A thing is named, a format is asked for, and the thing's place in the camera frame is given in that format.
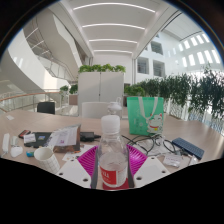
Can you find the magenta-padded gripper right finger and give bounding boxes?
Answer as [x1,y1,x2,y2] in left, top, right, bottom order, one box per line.
[125,143,172,189]

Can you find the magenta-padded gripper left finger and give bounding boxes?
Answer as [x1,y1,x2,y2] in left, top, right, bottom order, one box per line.
[55,144,101,190]

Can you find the clear water bottle red label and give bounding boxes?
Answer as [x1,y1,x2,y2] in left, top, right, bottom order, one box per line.
[96,114,129,190]

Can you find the clear plastic package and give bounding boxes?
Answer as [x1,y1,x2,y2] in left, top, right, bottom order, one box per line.
[162,153,183,169]

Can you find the white checked paper cup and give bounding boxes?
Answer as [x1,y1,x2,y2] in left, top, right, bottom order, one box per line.
[33,146,61,174]

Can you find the black power adapter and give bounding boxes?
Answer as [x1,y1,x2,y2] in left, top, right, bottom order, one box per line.
[79,131,101,142]

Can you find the dark blue keyboard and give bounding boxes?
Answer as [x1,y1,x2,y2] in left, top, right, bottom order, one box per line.
[171,137,206,161]

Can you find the white card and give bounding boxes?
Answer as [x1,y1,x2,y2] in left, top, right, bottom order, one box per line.
[23,133,37,144]

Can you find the green tote bag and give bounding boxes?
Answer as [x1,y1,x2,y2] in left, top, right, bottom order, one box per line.
[126,96,165,137]

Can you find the white computer mouse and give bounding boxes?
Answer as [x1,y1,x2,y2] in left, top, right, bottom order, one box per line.
[9,146,24,159]

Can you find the red and black phone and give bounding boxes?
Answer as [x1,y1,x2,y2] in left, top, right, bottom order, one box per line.
[18,129,32,139]

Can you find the small white charger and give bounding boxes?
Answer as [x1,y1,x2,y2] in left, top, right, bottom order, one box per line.
[10,135,20,147]

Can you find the black office chair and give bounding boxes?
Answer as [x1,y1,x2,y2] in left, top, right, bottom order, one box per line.
[36,101,56,115]

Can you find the white power strip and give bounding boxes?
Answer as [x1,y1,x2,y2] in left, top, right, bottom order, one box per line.
[1,132,11,155]

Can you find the clear sports bottle white lid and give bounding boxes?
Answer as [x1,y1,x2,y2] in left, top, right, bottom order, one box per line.
[107,97,123,119]

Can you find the brown planter with plants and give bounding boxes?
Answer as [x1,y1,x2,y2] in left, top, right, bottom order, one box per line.
[59,84,79,107]

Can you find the long green hedge row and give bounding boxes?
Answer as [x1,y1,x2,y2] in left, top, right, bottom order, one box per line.
[123,66,224,129]

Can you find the tall white cabinet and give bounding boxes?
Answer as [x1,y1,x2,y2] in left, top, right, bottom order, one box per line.
[77,71,125,116]

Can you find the glass railing wooden handrail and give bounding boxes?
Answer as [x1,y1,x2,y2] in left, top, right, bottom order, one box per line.
[0,90,64,113]

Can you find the green plants in cabinet planter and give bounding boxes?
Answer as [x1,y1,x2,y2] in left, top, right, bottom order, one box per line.
[78,63,127,74]

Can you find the ceiling light strips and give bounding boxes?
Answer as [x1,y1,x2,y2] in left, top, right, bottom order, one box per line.
[72,2,157,54]

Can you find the black cables bundle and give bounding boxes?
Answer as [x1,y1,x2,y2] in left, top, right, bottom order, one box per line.
[121,133,181,156]

